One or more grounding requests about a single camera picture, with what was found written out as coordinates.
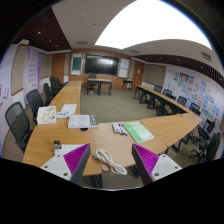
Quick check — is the white papers stack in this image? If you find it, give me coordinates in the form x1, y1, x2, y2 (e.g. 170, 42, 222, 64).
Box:
56, 104, 76, 118

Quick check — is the white coiled charger cable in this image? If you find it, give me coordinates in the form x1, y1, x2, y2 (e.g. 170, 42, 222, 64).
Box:
91, 148, 129, 176

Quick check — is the white paper sheet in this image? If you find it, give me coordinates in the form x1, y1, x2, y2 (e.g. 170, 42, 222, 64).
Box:
54, 144, 80, 155

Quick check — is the white closed book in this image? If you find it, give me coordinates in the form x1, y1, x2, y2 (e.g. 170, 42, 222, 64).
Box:
68, 115, 99, 128

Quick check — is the right row wooden table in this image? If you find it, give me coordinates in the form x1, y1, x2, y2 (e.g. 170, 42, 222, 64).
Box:
135, 85, 189, 116

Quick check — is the near curved wooden table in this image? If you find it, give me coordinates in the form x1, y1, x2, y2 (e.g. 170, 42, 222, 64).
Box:
23, 112, 202, 167

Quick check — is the black office chair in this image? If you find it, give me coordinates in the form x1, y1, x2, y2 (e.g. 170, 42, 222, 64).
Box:
5, 102, 32, 152
192, 133, 220, 163
26, 89, 43, 122

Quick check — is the large black wall screen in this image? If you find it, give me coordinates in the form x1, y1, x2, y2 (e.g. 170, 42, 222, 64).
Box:
85, 54, 119, 76

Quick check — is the left row wooden table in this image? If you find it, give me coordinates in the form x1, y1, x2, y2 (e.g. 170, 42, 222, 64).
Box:
50, 81, 82, 115

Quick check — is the black office chair near left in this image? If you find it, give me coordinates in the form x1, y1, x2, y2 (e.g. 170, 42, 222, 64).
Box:
5, 102, 32, 152

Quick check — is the front wooden desk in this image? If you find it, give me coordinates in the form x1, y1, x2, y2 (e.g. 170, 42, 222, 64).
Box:
87, 78, 113, 96

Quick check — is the white box with items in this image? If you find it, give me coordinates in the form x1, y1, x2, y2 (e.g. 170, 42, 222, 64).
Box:
37, 106, 56, 124

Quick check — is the small black charger plug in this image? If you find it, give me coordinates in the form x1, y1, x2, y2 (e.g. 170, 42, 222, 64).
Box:
54, 140, 62, 149

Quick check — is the row wooden table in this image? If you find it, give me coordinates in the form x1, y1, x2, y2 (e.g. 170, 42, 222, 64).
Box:
135, 85, 189, 116
50, 81, 82, 115

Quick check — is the black office chair right near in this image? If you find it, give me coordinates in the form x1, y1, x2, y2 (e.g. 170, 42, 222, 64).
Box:
192, 133, 220, 163

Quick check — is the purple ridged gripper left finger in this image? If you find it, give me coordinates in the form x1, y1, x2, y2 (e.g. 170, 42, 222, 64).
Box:
40, 142, 92, 186

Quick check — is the green booklet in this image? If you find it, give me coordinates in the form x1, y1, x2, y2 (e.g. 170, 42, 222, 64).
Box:
123, 121, 154, 143

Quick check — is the blue marker pen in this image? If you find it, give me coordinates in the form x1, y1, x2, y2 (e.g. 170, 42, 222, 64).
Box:
119, 124, 128, 136

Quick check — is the white eraser box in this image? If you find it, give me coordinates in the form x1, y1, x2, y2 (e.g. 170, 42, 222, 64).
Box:
112, 122, 120, 133

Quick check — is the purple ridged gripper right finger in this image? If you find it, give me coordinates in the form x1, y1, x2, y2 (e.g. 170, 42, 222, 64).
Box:
131, 143, 183, 186

